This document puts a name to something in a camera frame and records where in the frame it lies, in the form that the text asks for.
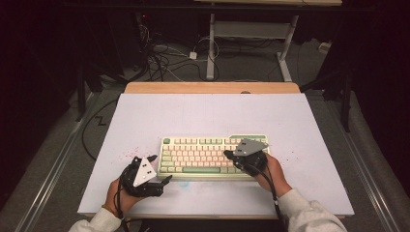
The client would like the thin wrist bracelet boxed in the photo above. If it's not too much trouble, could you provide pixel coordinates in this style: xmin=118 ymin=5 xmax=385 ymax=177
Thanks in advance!
xmin=102 ymin=204 xmax=120 ymax=218

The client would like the black tripod stand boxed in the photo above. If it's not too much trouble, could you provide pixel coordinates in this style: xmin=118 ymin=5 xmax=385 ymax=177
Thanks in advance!
xmin=299 ymin=62 xmax=355 ymax=133

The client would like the white table cover sheet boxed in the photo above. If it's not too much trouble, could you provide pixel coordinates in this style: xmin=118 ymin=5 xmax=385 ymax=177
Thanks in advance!
xmin=77 ymin=93 xmax=355 ymax=217

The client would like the person's right hand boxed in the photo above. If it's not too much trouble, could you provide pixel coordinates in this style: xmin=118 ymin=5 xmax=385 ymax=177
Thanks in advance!
xmin=253 ymin=152 xmax=293 ymax=198

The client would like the right hand-held gripper black cable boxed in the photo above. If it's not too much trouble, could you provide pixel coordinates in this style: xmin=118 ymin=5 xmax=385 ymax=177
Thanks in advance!
xmin=246 ymin=162 xmax=286 ymax=232

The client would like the metal floor rail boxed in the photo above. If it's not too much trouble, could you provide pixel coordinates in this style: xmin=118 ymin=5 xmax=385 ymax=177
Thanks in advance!
xmin=16 ymin=92 xmax=99 ymax=232
xmin=324 ymin=99 xmax=403 ymax=232

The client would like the cream green pink keyboard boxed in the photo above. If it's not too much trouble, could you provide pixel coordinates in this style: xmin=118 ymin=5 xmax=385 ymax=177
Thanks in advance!
xmin=157 ymin=133 xmax=276 ymax=182

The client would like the black stand leg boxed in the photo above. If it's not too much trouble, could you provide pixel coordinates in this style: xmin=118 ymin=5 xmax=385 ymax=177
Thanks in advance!
xmin=74 ymin=62 xmax=89 ymax=123

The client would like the white metal desk frame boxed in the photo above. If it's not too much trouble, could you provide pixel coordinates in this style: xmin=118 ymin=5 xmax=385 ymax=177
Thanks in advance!
xmin=192 ymin=0 xmax=343 ymax=82

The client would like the hand-held gripper black cable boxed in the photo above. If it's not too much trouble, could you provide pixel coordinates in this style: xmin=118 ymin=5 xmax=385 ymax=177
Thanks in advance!
xmin=246 ymin=162 xmax=286 ymax=232
xmin=115 ymin=163 xmax=132 ymax=232

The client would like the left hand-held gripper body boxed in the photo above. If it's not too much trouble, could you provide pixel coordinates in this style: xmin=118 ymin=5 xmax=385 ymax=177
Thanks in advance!
xmin=119 ymin=156 xmax=165 ymax=198

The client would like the white floor socket box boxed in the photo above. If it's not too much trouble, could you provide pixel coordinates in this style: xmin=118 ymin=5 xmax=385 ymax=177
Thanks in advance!
xmin=318 ymin=41 xmax=333 ymax=54

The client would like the wooden table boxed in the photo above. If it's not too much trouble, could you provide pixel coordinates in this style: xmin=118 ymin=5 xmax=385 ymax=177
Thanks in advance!
xmin=84 ymin=81 xmax=346 ymax=221

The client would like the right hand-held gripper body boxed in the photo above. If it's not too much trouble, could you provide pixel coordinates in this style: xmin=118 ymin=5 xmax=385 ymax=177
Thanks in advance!
xmin=229 ymin=137 xmax=271 ymax=178

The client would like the left hand-held gripper black cable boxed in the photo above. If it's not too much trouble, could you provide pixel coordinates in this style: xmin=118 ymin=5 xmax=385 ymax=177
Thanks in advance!
xmin=115 ymin=163 xmax=132 ymax=232

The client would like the tangle of floor cables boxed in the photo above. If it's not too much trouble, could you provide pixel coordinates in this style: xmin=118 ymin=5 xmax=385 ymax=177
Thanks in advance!
xmin=136 ymin=13 xmax=221 ymax=83

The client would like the long black floor cable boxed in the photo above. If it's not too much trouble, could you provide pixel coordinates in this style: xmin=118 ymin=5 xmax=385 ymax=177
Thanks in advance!
xmin=80 ymin=98 xmax=119 ymax=162

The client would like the person's left hand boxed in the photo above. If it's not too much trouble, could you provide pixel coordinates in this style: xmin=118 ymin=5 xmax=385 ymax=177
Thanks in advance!
xmin=104 ymin=177 xmax=143 ymax=218

